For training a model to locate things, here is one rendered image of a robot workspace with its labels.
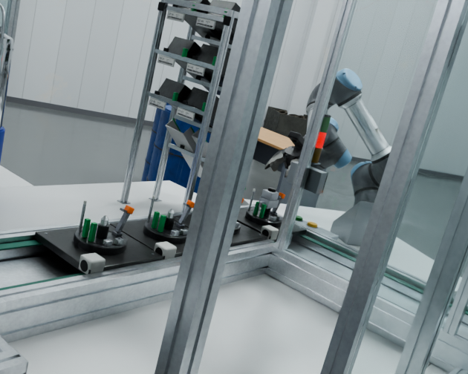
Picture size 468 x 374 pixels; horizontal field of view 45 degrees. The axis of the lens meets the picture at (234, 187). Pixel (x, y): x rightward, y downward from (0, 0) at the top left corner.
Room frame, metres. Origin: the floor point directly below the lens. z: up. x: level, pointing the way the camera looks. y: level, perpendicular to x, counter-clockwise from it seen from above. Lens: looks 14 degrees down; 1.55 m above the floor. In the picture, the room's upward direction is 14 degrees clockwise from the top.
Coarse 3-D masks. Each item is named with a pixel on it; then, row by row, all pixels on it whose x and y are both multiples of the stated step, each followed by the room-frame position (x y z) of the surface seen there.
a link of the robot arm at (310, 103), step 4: (316, 88) 2.53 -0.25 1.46; (312, 92) 2.54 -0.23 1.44; (316, 92) 2.52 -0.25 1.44; (312, 96) 2.52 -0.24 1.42; (308, 100) 2.53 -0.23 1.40; (312, 100) 2.51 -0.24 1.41; (308, 104) 2.51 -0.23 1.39; (312, 104) 2.49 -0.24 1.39; (308, 108) 2.50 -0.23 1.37; (312, 108) 2.48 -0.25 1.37; (308, 112) 2.49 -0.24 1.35; (308, 116) 2.47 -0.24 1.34; (308, 120) 2.44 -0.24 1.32; (308, 124) 2.42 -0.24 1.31
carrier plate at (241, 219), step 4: (252, 208) 2.13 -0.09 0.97; (260, 208) 2.16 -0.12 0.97; (240, 212) 2.03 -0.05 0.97; (244, 212) 2.04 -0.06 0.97; (240, 216) 1.98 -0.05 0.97; (244, 216) 1.99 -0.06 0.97; (240, 220) 1.93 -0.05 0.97; (244, 220) 1.94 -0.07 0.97; (248, 220) 1.95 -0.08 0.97; (244, 224) 1.90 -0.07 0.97; (248, 224) 1.91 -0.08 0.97; (252, 224) 1.92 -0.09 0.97; (256, 224) 1.93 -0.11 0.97; (252, 228) 1.88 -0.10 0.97; (256, 228) 1.89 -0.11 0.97; (260, 228) 1.90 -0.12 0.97; (276, 228) 1.95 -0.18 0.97; (260, 232) 1.86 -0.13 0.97
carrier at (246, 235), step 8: (176, 216) 1.80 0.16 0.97; (184, 224) 1.73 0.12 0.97; (240, 224) 1.88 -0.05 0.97; (240, 232) 1.79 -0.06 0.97; (248, 232) 1.81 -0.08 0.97; (256, 232) 1.84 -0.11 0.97; (232, 240) 1.69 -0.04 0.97; (240, 240) 1.71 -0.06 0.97; (248, 240) 1.74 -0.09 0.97; (256, 240) 1.78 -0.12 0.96
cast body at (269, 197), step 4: (268, 188) 2.00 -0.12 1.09; (272, 188) 2.00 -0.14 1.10; (264, 192) 1.99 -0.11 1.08; (268, 192) 1.98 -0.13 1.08; (272, 192) 1.98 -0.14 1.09; (276, 192) 2.00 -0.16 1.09; (264, 196) 1.99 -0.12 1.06; (268, 196) 1.98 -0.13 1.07; (272, 196) 1.97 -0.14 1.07; (276, 196) 2.00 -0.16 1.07; (260, 200) 1.99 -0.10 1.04; (264, 200) 1.98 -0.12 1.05; (268, 200) 1.97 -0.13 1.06; (272, 200) 1.98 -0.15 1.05; (276, 200) 2.00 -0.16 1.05; (260, 204) 1.96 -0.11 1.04; (268, 204) 1.97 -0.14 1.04; (272, 204) 1.99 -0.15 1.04; (276, 204) 2.01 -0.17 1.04; (268, 208) 1.97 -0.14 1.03; (272, 208) 1.99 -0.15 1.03
